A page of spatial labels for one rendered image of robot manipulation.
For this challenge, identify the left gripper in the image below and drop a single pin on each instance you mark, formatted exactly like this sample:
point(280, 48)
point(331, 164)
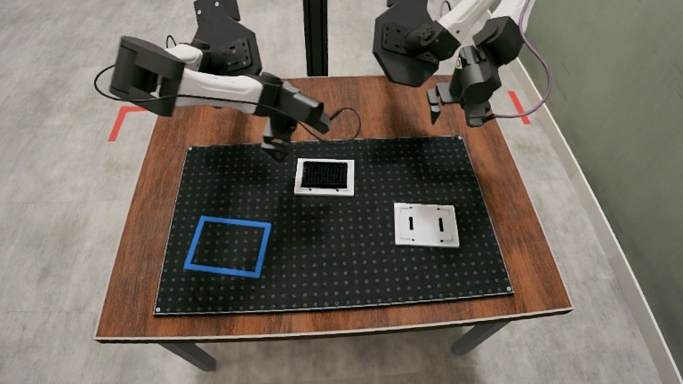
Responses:
point(452, 93)

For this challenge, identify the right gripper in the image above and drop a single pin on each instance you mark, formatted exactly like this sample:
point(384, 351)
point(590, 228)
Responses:
point(279, 129)

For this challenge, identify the blue tape outline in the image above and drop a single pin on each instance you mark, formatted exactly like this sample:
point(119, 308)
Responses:
point(224, 270)

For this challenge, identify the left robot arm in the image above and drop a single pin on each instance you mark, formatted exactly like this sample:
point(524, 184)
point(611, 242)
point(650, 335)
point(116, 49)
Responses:
point(441, 39)

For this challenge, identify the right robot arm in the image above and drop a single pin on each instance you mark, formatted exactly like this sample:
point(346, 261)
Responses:
point(134, 79)

